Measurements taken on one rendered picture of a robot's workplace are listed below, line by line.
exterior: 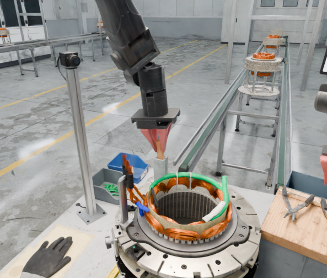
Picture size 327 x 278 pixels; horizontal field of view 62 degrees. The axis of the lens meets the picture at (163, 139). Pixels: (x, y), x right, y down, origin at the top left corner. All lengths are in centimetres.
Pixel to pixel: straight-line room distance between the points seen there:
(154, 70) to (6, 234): 205
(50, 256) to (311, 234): 75
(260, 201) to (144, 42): 89
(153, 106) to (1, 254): 188
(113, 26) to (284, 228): 56
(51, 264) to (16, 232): 145
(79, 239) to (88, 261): 10
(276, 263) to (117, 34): 60
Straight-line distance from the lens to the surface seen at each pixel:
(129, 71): 56
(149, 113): 60
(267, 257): 73
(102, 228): 108
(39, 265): 100
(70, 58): 86
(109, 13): 50
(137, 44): 55
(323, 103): 66
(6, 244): 236
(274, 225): 70
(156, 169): 67
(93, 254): 100
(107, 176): 130
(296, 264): 72
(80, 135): 95
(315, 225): 74
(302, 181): 94
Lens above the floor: 151
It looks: 26 degrees down
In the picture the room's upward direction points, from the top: straight up
